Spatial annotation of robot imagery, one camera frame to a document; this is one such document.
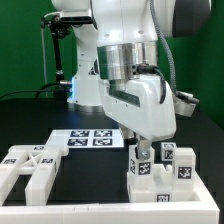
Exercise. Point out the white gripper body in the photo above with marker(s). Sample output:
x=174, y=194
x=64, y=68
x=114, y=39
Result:
x=149, y=119

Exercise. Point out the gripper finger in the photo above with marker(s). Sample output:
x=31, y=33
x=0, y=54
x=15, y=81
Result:
x=129, y=136
x=144, y=146

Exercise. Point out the white chair seat part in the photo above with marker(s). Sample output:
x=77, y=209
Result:
x=160, y=186

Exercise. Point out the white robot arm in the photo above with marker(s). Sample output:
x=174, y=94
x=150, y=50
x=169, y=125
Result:
x=137, y=71

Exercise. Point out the white tagged cube right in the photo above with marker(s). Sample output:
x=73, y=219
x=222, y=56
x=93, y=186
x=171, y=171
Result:
x=167, y=149

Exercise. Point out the white U-shaped fence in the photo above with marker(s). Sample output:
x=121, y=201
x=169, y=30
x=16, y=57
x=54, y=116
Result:
x=203, y=211

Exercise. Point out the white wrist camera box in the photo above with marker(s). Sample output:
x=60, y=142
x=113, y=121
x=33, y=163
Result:
x=184, y=104

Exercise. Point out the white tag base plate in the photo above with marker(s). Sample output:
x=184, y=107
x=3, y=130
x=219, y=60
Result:
x=86, y=138

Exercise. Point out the white chair back frame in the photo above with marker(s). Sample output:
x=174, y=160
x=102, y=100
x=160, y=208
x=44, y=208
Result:
x=40, y=162

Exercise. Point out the grey mounted camera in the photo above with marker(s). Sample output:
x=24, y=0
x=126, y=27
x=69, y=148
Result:
x=76, y=17

